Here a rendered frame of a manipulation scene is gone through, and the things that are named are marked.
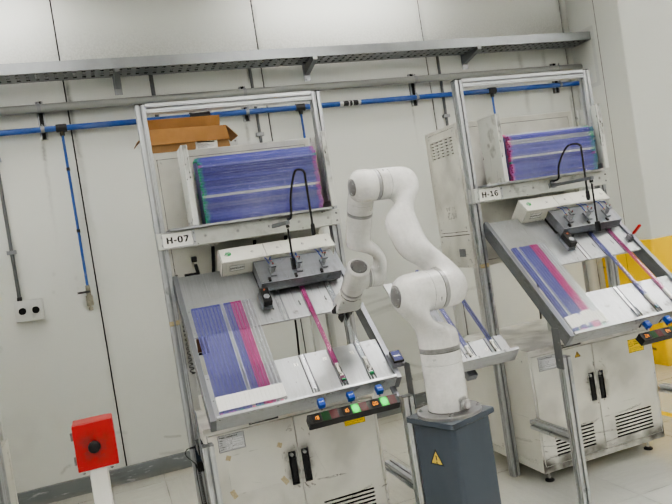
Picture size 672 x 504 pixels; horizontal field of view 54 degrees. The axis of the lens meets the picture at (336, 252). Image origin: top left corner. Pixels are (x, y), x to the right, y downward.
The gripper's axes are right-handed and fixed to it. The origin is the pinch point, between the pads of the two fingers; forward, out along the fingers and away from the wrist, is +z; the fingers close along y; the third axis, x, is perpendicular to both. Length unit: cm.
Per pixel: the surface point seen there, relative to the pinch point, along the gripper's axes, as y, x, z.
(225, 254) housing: 38, -39, -1
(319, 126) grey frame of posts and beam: -11, -79, -29
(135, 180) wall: 60, -172, 83
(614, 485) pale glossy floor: -108, 80, 51
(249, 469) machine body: 45, 36, 37
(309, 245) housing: 3.0, -36.3, -1.4
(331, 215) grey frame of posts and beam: -9.5, -46.5, -6.6
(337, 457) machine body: 10, 40, 40
